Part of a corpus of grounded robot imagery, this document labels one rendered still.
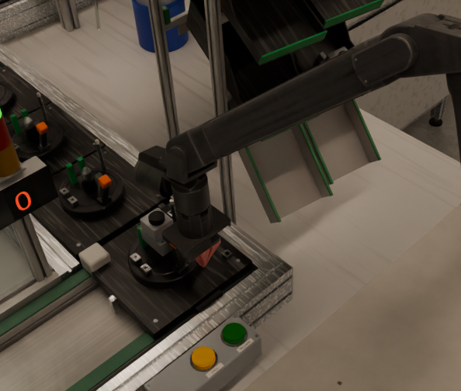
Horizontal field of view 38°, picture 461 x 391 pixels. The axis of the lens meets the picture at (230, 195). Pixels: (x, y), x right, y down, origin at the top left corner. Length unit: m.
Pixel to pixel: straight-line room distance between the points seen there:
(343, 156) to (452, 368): 0.47
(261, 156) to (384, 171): 0.41
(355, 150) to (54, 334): 0.72
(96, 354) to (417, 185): 0.83
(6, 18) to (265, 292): 1.37
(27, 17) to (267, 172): 1.21
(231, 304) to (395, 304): 0.34
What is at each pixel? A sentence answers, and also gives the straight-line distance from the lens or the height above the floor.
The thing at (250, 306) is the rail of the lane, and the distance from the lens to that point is 1.25.
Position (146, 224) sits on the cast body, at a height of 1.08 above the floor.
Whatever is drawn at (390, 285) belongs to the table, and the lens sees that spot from 1.40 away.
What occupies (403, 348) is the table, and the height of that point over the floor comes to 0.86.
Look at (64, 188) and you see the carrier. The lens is 1.44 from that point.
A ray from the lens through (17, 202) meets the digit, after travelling 1.14.
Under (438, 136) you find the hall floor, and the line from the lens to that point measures 3.15.
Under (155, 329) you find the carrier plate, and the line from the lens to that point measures 1.20.
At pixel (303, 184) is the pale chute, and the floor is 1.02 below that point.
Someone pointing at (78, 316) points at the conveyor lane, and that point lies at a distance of 1.32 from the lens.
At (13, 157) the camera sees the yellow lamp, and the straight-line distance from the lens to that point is 1.09.
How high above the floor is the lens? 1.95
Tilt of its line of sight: 44 degrees down
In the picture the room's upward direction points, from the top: 4 degrees counter-clockwise
